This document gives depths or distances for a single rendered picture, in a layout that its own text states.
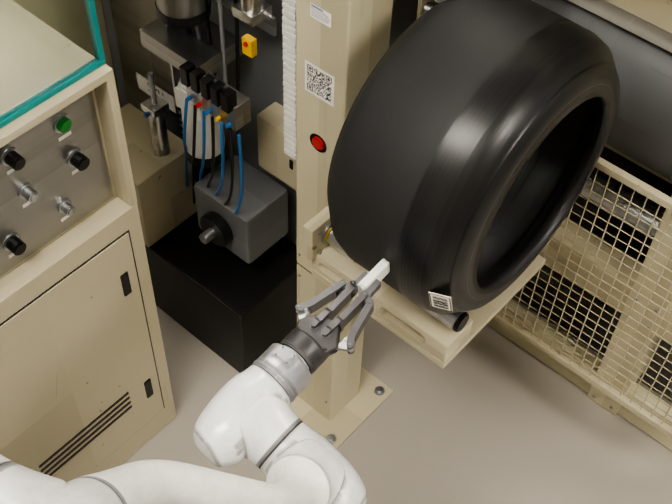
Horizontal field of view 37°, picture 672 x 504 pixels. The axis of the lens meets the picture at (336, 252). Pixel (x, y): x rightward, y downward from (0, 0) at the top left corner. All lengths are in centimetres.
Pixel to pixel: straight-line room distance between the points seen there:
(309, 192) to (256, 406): 72
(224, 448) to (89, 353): 86
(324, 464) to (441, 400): 141
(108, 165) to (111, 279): 28
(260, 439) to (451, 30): 73
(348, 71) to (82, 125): 53
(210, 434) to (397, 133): 56
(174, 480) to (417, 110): 70
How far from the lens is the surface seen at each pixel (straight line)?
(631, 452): 299
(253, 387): 161
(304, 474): 155
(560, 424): 298
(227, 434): 159
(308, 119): 205
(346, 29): 183
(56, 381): 238
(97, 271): 223
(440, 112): 163
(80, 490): 118
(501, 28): 172
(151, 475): 131
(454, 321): 198
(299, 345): 165
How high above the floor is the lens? 251
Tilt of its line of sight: 51 degrees down
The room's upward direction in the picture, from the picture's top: 3 degrees clockwise
